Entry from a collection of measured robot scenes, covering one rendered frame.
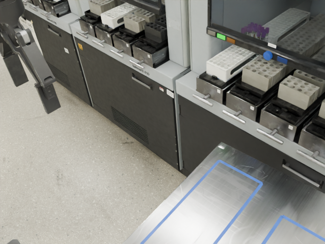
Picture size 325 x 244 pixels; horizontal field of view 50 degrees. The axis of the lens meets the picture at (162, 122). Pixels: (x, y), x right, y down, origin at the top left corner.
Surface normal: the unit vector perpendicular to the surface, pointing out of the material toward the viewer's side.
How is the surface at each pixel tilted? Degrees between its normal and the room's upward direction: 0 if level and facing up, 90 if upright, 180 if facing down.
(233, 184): 0
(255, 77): 90
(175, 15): 90
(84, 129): 0
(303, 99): 90
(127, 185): 0
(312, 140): 90
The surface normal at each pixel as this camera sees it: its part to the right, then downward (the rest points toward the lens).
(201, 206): -0.08, -0.74
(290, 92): -0.73, 0.50
